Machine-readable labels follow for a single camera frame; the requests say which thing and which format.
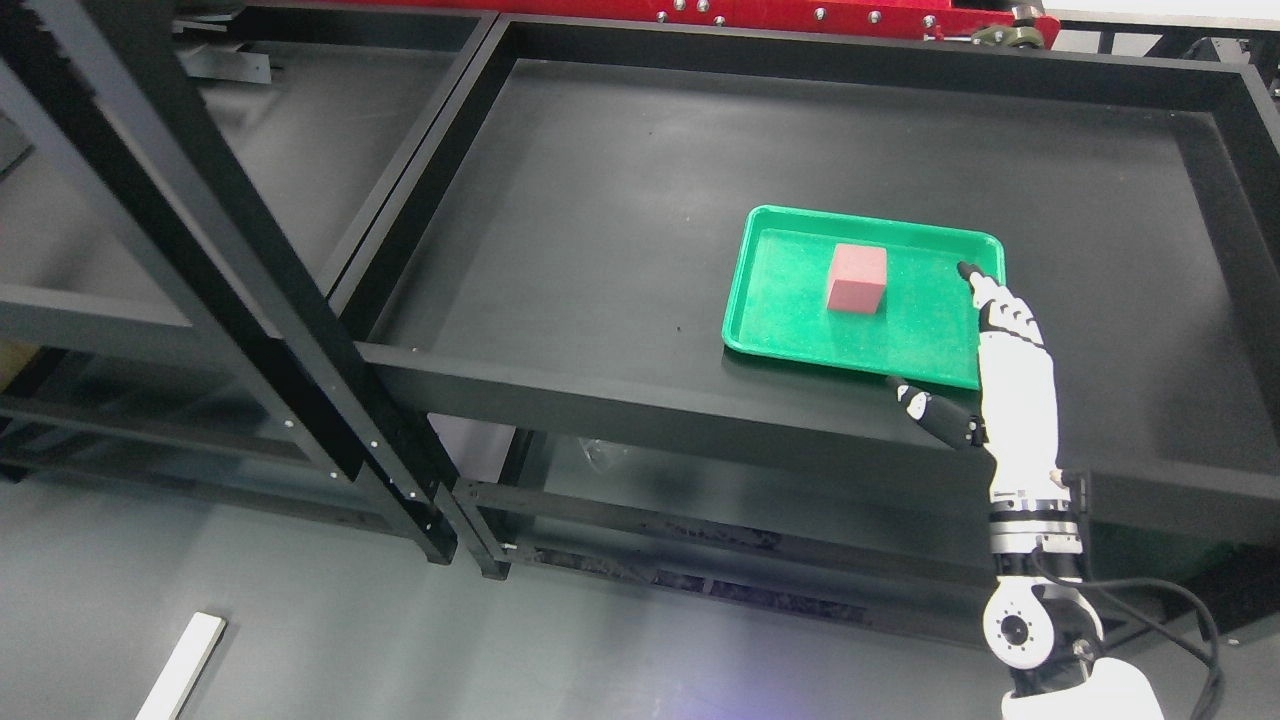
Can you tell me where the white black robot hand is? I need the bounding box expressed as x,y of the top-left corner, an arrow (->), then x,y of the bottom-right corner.
886,263 -> 1070,509

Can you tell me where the pink foam block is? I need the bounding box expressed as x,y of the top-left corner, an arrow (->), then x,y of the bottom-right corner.
826,243 -> 888,315

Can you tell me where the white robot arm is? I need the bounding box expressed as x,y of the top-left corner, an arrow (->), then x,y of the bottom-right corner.
982,470 -> 1164,719

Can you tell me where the green plastic tray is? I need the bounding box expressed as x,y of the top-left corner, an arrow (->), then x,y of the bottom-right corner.
722,205 -> 1005,389

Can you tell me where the black right metal shelf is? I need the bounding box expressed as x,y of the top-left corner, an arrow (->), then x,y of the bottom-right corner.
344,17 -> 1277,632

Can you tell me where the black metal shelf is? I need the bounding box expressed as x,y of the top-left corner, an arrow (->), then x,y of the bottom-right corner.
3,1 -> 504,579
344,17 -> 1277,632

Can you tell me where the black left metal shelf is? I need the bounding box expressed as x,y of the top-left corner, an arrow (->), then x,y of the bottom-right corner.
3,1 -> 504,579

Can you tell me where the white table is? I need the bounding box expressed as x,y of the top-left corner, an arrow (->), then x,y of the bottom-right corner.
134,612 -> 227,719

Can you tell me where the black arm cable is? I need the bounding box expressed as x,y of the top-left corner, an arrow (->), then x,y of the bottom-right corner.
1041,560 -> 1226,720

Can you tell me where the red conveyor frame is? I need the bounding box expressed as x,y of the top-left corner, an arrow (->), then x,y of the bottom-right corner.
412,1 -> 1062,47

